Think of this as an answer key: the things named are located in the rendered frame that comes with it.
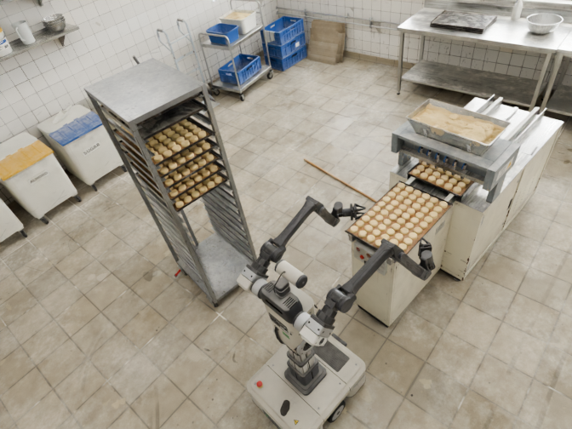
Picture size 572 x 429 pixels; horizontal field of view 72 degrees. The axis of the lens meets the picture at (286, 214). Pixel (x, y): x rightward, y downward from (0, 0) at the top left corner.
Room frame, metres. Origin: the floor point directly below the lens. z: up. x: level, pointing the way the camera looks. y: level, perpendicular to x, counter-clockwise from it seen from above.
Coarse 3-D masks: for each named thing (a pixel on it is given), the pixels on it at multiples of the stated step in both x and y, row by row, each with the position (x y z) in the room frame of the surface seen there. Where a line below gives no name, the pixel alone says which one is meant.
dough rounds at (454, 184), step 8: (416, 168) 2.15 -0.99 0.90; (424, 168) 2.12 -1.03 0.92; (432, 168) 2.10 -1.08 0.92; (440, 168) 2.08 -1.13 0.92; (416, 176) 2.06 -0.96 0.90; (424, 176) 2.03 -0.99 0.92; (432, 176) 2.01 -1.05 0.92; (440, 176) 2.02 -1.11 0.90; (448, 176) 1.98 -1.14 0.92; (456, 176) 1.96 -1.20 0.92; (440, 184) 1.92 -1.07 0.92; (448, 184) 1.91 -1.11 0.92; (456, 184) 1.91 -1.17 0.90; (464, 184) 1.88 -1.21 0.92; (456, 192) 1.83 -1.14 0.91
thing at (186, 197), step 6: (138, 174) 2.39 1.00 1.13; (216, 174) 2.19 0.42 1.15; (204, 180) 2.15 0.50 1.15; (210, 180) 2.16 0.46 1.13; (216, 180) 2.12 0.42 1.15; (222, 180) 2.14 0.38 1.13; (198, 186) 2.10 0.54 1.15; (204, 186) 2.08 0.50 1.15; (210, 186) 2.08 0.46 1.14; (186, 192) 2.08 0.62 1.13; (192, 192) 2.05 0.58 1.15; (198, 192) 2.04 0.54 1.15; (204, 192) 2.05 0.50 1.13; (180, 198) 2.03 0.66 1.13; (186, 198) 2.00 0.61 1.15; (192, 198) 2.01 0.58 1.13; (174, 204) 1.98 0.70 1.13; (180, 204) 1.95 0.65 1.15
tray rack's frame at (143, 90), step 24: (120, 72) 2.52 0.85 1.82; (144, 72) 2.45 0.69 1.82; (168, 72) 2.39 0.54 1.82; (96, 96) 2.24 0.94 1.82; (120, 96) 2.19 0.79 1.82; (144, 96) 2.13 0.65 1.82; (168, 96) 2.07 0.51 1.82; (144, 192) 2.39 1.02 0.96; (168, 240) 2.39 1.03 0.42; (216, 240) 2.54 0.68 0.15; (216, 264) 2.26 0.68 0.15; (240, 264) 2.21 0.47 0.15; (216, 288) 2.01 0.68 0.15
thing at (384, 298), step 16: (432, 192) 1.94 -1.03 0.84; (448, 224) 1.80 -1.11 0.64; (432, 240) 1.68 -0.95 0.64; (352, 256) 1.67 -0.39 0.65; (416, 256) 1.56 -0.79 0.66; (432, 256) 1.71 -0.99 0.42; (352, 272) 1.68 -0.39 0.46; (400, 272) 1.45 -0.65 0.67; (432, 272) 1.74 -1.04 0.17; (368, 288) 1.56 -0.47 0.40; (384, 288) 1.46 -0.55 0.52; (400, 288) 1.47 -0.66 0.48; (416, 288) 1.61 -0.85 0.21; (368, 304) 1.56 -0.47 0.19; (384, 304) 1.45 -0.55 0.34; (400, 304) 1.48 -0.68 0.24; (384, 320) 1.44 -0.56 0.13
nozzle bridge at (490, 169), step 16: (400, 128) 2.28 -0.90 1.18; (400, 144) 2.23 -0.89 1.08; (416, 144) 2.09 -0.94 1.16; (432, 144) 2.03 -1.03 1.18; (496, 144) 1.91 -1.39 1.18; (512, 144) 1.88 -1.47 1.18; (400, 160) 2.29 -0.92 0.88; (432, 160) 2.03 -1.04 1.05; (464, 160) 1.82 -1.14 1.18; (480, 160) 1.79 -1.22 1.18; (496, 160) 1.76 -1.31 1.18; (512, 160) 1.82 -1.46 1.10; (464, 176) 1.84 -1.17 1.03; (480, 176) 1.79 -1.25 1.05; (496, 176) 1.69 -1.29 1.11; (496, 192) 1.75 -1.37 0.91
